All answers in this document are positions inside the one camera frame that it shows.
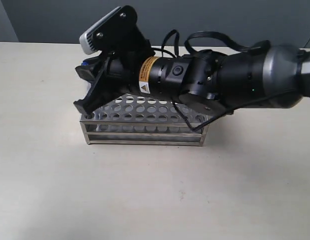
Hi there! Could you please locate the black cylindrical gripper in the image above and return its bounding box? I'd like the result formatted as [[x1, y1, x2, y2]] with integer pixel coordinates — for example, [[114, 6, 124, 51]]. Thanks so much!
[[74, 55, 192, 116]]

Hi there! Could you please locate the stainless steel tube rack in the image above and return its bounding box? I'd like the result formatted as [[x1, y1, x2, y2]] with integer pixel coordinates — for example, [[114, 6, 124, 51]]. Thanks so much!
[[80, 94, 208, 146]]

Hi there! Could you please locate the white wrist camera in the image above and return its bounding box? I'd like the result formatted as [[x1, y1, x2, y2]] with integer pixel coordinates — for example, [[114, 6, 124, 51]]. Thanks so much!
[[79, 5, 137, 55]]

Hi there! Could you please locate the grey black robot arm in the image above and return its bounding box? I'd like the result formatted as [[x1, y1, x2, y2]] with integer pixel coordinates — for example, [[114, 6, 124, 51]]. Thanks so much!
[[74, 45, 310, 116]]

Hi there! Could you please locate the black camera cable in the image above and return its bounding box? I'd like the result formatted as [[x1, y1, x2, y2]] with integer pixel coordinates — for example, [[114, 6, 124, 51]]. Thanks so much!
[[152, 29, 295, 133]]

